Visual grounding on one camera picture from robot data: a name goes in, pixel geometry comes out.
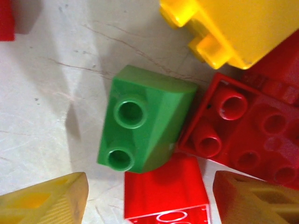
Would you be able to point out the plain yellow lego brick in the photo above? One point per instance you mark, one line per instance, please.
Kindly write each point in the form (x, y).
(233, 28)

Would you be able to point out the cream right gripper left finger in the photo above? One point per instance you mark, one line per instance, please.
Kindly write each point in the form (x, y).
(46, 200)

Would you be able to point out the green sloped lego brick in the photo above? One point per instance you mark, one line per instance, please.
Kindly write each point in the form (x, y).
(144, 121)

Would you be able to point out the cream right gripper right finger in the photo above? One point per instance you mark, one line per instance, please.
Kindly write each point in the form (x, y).
(257, 200)

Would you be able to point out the red lego brick white print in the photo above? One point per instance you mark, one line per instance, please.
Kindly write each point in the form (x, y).
(163, 186)

